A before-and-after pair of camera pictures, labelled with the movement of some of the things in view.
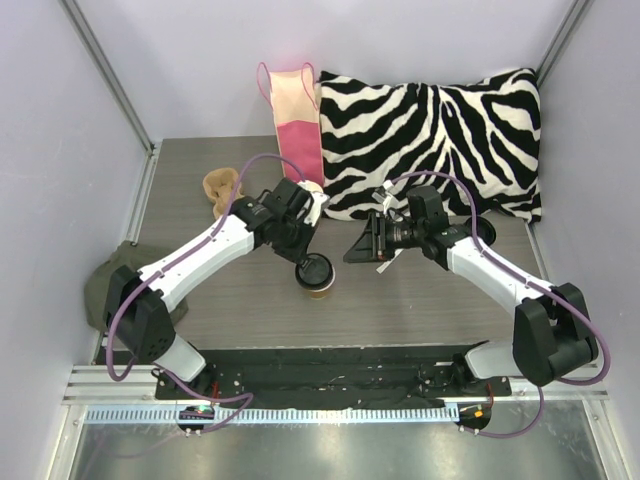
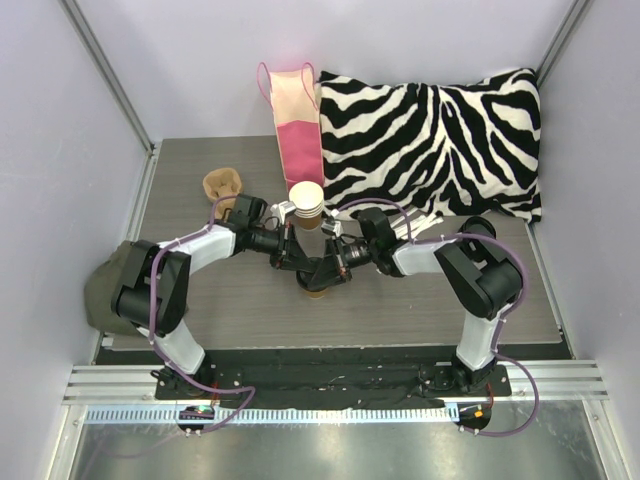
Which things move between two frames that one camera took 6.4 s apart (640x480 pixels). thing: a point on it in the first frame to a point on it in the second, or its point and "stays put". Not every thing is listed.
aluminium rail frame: (94, 384) stays put
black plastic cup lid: (315, 271) stays put
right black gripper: (376, 239) to (338, 256)
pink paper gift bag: (293, 97) stays put
